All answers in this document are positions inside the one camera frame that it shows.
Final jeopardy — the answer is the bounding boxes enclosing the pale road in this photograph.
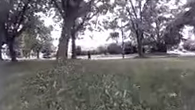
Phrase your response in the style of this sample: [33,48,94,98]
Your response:
[38,44,195,70]

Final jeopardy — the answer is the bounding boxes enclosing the dark hedge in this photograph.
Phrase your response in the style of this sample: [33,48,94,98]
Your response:
[76,41,139,59]

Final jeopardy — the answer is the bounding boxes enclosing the green grass lawn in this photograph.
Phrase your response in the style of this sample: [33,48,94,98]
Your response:
[0,43,195,110]

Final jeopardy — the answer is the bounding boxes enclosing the thin pole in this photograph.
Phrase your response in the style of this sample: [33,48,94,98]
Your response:
[118,18,126,60]

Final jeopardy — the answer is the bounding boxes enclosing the row of trees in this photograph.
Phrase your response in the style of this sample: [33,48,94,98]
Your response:
[0,0,195,70]

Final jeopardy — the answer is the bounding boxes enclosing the building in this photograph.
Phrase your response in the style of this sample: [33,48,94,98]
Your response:
[168,6,195,54]

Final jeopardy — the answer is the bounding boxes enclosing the small dark post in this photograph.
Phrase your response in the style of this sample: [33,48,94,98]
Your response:
[86,51,92,61]

